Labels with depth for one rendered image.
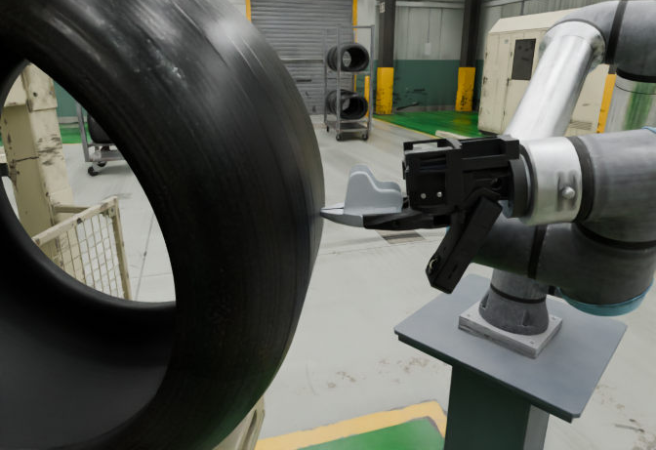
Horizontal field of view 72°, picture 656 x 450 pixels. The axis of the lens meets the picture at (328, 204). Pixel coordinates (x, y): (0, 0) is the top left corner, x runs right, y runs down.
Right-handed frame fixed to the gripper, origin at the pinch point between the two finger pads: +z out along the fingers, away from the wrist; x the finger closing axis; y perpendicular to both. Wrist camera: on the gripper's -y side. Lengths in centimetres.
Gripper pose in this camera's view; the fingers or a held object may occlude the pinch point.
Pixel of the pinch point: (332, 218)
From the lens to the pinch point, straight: 50.5
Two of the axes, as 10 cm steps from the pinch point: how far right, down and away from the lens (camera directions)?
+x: -0.9, 3.0, -9.5
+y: -1.2, -9.5, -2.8
